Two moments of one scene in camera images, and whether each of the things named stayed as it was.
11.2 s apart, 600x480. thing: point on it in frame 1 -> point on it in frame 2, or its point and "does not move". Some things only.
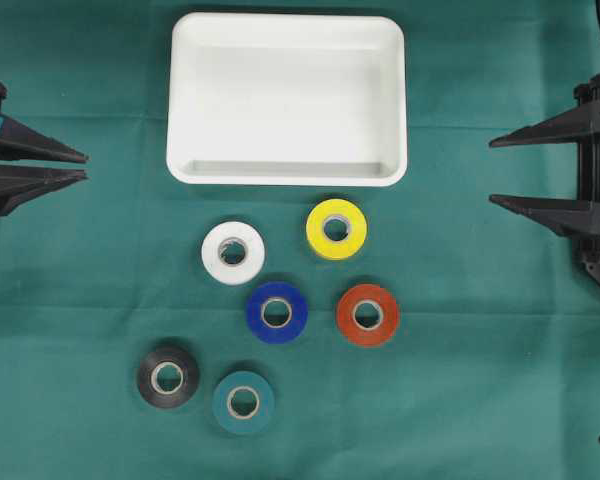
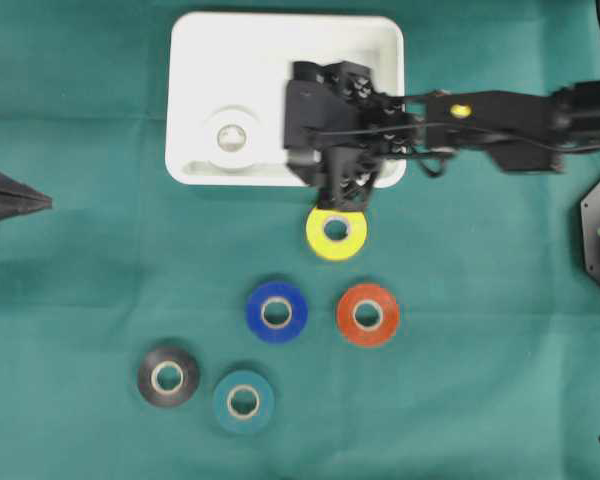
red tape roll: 357,334 does not move
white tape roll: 233,253 -> 220,157
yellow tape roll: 353,240 does not move
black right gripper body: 598,235 -> 364,128
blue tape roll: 297,321 does not move
